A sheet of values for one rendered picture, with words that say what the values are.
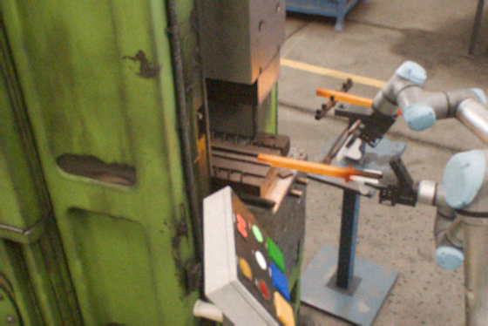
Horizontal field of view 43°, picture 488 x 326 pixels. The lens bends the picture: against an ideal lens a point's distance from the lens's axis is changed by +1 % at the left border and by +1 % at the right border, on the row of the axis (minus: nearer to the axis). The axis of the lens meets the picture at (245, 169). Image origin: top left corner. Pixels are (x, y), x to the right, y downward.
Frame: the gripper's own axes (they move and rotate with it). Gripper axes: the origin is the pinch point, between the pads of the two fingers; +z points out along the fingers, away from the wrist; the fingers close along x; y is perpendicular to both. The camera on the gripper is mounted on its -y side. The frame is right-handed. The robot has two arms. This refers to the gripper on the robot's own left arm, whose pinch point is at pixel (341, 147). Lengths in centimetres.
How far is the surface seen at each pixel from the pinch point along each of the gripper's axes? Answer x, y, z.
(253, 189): -12.6, -15.2, 24.0
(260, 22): -9.0, -40.2, -25.4
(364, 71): 276, 15, 117
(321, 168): -1.1, -0.6, 10.0
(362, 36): 344, 0, 126
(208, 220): -54, -22, 4
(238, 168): -7.1, -23.0, 24.9
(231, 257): -67, -13, -5
